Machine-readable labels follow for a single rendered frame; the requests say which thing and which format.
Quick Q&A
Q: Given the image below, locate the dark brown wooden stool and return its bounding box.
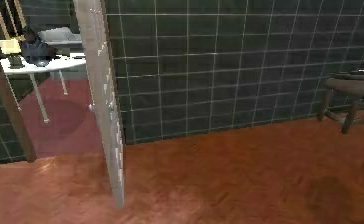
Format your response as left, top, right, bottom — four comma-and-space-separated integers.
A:
317, 72, 364, 135

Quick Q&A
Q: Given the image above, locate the white round table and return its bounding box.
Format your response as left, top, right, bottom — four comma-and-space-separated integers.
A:
0, 52, 88, 124

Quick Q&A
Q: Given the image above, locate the small black box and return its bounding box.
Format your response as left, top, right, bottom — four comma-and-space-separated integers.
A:
8, 54, 24, 69

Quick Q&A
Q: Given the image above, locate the grey room door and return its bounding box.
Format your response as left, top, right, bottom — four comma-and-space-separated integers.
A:
72, 0, 126, 210

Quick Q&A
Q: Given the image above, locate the yellow box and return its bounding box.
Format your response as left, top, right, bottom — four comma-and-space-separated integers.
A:
0, 38, 22, 56

